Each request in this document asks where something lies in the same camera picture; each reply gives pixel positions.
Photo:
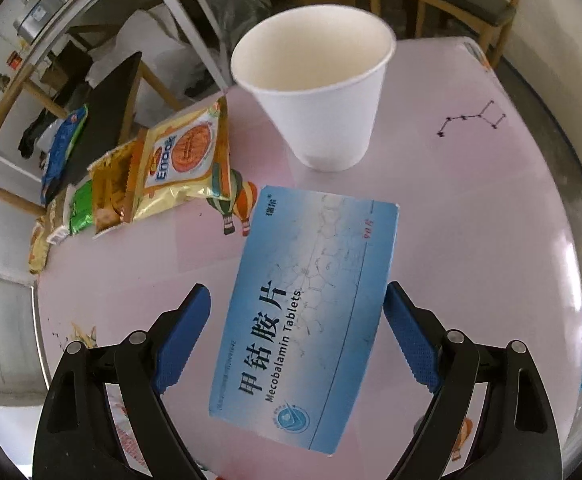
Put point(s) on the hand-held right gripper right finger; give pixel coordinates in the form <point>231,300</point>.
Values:
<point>411,340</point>

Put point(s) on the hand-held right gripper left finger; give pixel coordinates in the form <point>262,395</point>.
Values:
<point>181,340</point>

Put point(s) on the blue medicine box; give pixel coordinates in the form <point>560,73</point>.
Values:
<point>311,310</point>

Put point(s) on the small green snack packet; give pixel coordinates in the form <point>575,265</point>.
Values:
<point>81,207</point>

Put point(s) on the small yellow snack packet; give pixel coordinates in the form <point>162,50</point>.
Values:
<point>43,245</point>

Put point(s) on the golden brown snack packet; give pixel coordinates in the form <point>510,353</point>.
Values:
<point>113,185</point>

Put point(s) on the yellow orange snack packet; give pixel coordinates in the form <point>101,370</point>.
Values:
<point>186,160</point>

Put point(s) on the blue snack bag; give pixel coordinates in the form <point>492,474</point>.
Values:
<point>63,150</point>

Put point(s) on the wooden chair with black seat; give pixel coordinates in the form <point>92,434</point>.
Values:
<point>106,105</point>

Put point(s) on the white paper cup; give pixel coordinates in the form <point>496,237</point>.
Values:
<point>321,110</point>

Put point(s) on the dark cloth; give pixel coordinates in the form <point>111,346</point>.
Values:
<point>32,139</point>

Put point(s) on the white sack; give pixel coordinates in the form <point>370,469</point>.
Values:
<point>166,45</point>

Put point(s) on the white side table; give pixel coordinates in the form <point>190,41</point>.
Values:
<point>181,15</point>

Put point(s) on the white mattress with blue edge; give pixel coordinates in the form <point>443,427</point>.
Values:
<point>561,35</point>

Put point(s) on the silver rice cooker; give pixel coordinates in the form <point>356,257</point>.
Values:
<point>51,5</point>

